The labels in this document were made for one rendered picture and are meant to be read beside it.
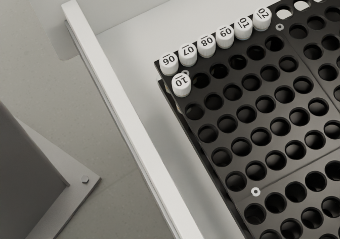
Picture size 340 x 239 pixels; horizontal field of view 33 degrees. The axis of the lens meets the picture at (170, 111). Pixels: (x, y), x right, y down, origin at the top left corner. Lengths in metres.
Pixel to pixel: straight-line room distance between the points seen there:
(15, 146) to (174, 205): 0.69
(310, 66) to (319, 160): 0.07
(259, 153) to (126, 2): 0.18
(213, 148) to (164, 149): 0.08
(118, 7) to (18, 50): 1.06
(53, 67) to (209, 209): 1.08
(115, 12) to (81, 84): 0.96
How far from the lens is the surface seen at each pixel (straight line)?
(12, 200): 1.15
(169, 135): 0.44
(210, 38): 0.39
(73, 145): 1.36
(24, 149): 1.06
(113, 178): 1.32
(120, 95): 0.39
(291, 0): 0.42
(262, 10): 0.40
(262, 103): 0.41
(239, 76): 0.39
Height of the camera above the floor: 1.24
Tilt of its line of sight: 66 degrees down
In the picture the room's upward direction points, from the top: 10 degrees counter-clockwise
